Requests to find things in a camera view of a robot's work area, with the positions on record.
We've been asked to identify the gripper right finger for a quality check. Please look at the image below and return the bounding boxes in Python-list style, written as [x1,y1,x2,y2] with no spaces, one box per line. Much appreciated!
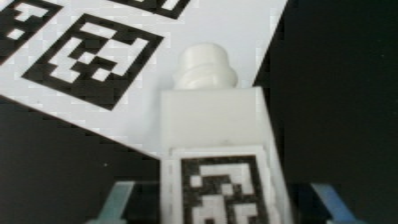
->
[312,183,368,224]

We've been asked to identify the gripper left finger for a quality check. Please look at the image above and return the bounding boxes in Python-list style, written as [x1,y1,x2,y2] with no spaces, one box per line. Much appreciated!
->
[86,181,136,224]

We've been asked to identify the white marker sheet with tags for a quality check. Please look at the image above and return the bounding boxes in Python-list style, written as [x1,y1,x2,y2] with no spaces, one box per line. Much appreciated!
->
[0,0,288,155]

